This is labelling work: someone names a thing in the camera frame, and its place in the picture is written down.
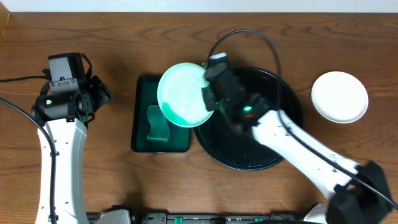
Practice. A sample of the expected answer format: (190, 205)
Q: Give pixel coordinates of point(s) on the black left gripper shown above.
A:
(101, 90)

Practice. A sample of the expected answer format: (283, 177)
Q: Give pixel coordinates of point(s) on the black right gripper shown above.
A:
(211, 103)

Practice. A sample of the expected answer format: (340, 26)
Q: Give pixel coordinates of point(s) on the light green plate green stain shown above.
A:
(179, 95)

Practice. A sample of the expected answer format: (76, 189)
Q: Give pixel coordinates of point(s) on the green scouring pad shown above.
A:
(159, 128)

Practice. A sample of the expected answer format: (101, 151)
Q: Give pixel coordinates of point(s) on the white plate green stain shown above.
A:
(339, 97)

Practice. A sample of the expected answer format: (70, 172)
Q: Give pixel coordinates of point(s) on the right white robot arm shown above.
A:
(355, 193)

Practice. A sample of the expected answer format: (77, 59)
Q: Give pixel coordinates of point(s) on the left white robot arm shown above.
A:
(61, 183)

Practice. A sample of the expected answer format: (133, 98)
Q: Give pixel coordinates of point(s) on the black rectangular water tray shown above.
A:
(146, 97)

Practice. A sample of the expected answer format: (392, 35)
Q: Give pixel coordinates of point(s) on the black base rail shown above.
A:
(163, 218)

